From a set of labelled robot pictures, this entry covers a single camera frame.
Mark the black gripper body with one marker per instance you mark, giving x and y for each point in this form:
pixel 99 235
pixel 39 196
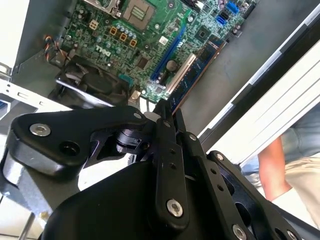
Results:
pixel 112 212

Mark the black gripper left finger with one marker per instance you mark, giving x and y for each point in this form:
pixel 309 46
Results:
pixel 75 130

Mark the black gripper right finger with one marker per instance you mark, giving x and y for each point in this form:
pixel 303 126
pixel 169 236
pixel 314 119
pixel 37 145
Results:
pixel 212 180

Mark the blue RAM stick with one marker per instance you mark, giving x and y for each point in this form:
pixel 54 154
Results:
pixel 197 72

